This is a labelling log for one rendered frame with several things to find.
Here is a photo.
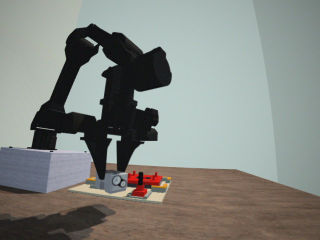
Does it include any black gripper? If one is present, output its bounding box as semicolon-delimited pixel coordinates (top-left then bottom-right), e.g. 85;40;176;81
55;90;158;180

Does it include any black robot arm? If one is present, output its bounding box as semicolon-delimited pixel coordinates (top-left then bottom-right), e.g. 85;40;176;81
27;23;172;151

